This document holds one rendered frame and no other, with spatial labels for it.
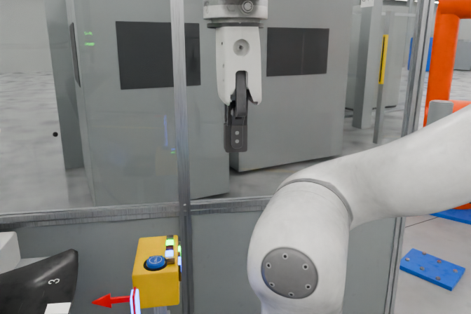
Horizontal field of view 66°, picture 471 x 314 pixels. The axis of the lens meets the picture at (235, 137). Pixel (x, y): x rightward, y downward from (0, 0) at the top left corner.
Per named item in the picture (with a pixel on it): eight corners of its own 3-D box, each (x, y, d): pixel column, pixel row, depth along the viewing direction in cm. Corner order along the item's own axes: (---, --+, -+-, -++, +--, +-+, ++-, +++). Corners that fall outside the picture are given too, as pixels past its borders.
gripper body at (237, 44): (272, 14, 43) (270, 106, 46) (255, 19, 53) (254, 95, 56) (209, 13, 42) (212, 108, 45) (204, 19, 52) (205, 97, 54)
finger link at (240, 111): (249, 102, 43) (243, 125, 48) (242, 51, 46) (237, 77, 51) (240, 102, 43) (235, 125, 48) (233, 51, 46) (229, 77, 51)
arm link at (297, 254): (342, 312, 59) (354, 176, 53) (333, 420, 42) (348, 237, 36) (270, 296, 63) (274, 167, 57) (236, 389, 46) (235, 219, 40)
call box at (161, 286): (141, 272, 96) (139, 236, 93) (179, 268, 98) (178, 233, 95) (134, 315, 81) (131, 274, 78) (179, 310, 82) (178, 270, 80)
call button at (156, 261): (147, 261, 84) (147, 254, 84) (165, 259, 85) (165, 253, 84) (146, 272, 80) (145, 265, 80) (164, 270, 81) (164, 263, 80)
